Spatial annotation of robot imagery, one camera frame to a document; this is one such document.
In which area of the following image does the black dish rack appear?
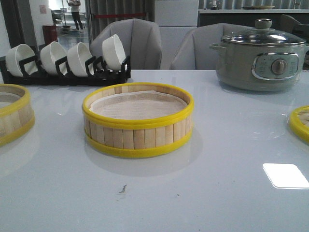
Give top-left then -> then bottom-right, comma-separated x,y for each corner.
0,55 -> 131,87

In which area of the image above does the person in background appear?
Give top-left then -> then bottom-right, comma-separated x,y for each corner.
67,0 -> 83,31

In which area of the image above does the grey chair left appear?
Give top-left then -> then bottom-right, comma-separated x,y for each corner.
89,18 -> 162,70

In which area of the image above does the bamboo steamer basket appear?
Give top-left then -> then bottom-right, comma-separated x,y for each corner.
82,82 -> 194,158
0,84 -> 35,146

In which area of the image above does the grey chair right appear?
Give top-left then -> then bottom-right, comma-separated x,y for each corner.
169,23 -> 250,70

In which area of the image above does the yellow woven steamer lid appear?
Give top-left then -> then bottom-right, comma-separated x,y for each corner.
289,105 -> 309,144

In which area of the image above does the white steamer liner cloth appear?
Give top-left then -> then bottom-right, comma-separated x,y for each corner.
90,90 -> 187,120

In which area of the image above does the white cabinet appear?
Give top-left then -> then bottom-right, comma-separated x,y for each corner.
154,0 -> 199,70

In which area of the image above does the white bowl far left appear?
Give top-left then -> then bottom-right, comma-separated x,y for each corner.
5,44 -> 35,77

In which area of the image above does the white bowl right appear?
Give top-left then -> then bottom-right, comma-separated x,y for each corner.
102,34 -> 126,71

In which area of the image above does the grey counter shelf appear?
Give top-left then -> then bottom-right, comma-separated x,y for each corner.
197,9 -> 309,29

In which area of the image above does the glass pot lid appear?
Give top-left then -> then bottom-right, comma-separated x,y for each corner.
221,18 -> 306,46

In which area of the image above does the red bin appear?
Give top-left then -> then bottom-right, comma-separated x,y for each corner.
42,25 -> 58,45

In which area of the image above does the grey electric cooking pot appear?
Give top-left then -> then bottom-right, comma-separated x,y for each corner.
210,42 -> 309,91

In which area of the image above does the white bowl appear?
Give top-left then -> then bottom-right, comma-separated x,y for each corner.
67,42 -> 93,77
102,34 -> 126,71
40,41 -> 67,75
5,44 -> 35,77

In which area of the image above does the grey chair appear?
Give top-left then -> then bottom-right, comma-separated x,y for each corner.
169,23 -> 250,70
89,18 -> 162,70

